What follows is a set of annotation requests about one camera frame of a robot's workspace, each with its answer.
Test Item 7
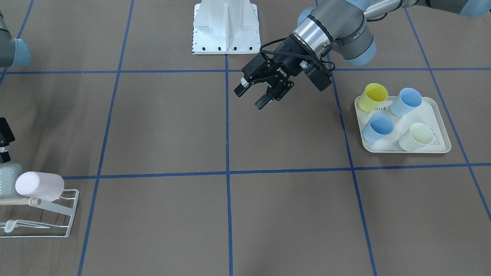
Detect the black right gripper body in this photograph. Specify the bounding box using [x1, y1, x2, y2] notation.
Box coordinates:
[0, 117, 15, 152]

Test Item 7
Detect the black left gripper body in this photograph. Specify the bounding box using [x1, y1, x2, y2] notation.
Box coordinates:
[242, 34, 313, 101]

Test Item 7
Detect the grey plastic cup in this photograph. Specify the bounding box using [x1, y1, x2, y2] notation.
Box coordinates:
[0, 162, 24, 199]

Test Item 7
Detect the pink plastic cup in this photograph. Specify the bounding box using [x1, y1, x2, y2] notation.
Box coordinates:
[15, 171, 64, 202]

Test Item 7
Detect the pale green cup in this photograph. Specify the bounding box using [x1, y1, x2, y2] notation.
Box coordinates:
[398, 123, 434, 151]

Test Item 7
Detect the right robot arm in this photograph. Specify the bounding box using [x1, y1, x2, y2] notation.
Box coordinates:
[0, 12, 31, 164]

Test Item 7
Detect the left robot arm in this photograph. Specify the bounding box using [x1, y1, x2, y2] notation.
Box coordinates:
[234, 0, 491, 110]

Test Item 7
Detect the yellow plastic cup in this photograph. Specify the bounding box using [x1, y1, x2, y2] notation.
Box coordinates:
[358, 83, 388, 112]

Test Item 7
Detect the light blue cup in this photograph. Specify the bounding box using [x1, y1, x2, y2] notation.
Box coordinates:
[390, 87, 422, 117]
[361, 113, 394, 143]

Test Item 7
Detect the cream plastic tray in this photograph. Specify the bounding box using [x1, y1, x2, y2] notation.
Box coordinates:
[354, 96, 452, 154]

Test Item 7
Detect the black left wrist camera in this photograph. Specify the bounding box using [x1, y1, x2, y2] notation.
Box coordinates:
[305, 63, 333, 91]

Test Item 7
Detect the white camera mast base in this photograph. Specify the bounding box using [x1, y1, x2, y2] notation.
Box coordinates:
[192, 0, 261, 55]

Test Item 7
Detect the white wire cup rack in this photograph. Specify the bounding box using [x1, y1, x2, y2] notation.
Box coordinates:
[1, 189, 80, 239]

